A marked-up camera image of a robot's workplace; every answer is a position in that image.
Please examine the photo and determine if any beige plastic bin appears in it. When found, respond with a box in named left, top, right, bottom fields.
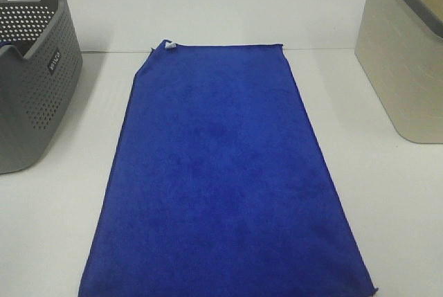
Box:
left=355, top=0, right=442, bottom=143

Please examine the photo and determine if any grey perforated laundry basket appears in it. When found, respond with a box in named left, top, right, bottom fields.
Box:
left=1, top=0, right=82, bottom=174

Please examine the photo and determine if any blue microfibre towel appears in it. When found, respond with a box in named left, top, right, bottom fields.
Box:
left=78, top=40, right=377, bottom=296

